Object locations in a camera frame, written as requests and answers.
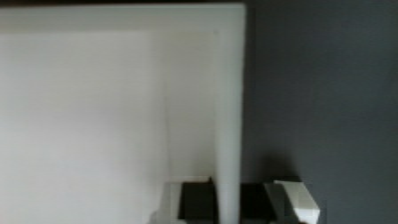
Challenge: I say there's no white drawer cabinet box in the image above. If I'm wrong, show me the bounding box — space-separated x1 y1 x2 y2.
0 4 245 224

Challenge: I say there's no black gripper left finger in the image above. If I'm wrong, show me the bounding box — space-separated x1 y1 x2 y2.
154 176 220 224

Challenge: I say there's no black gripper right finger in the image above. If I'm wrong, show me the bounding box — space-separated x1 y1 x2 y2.
240 180 321 224

